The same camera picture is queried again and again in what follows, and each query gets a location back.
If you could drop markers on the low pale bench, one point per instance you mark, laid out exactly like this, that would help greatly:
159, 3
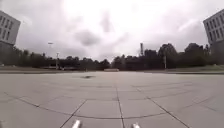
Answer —
111, 70

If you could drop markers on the row of trees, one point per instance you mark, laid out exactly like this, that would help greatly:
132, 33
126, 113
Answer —
133, 59

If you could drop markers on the tall chimney tower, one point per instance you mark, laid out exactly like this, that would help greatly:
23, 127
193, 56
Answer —
141, 49

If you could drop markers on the lamp pole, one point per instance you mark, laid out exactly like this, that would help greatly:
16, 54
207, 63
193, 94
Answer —
57, 60

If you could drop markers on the robot's own part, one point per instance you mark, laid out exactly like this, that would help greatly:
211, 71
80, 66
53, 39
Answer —
76, 124
136, 125

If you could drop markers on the grey building with windows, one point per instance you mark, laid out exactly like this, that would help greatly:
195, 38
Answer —
216, 30
6, 30

